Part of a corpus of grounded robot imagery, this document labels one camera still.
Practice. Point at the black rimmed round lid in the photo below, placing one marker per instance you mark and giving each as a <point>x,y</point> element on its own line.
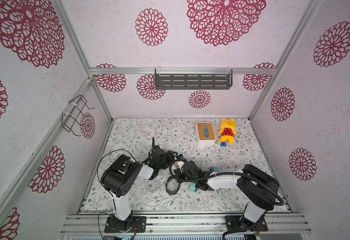
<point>172,186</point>

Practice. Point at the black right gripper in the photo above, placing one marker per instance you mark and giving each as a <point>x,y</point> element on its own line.
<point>180,173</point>

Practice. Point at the black wire wall rack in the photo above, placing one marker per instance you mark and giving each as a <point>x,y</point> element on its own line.
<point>71,117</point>

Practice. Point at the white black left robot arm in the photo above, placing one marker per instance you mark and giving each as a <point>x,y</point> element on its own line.
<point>119,178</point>

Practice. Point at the aluminium front rail frame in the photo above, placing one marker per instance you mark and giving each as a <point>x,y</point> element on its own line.
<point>166,224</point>

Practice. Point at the teal charger plug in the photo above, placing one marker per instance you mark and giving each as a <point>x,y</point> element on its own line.
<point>193,188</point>

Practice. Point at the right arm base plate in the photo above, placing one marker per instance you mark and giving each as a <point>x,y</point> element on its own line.
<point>239,223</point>

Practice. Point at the white wooden-top tissue box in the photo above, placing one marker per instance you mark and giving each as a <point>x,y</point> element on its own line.
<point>205,134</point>

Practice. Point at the clear round container lid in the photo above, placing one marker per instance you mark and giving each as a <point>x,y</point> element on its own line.
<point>153,186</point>

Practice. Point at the yellow plush bear toy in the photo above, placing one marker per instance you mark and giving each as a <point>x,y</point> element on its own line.
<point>227,130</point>

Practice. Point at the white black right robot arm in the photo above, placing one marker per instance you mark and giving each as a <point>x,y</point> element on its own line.
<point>259,187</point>

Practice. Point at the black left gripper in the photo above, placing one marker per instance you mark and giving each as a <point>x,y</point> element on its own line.
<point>171,157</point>

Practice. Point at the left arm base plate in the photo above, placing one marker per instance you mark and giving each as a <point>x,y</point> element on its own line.
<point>130,225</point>

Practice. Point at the grey wall shelf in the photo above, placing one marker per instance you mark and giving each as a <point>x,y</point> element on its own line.
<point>175,81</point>

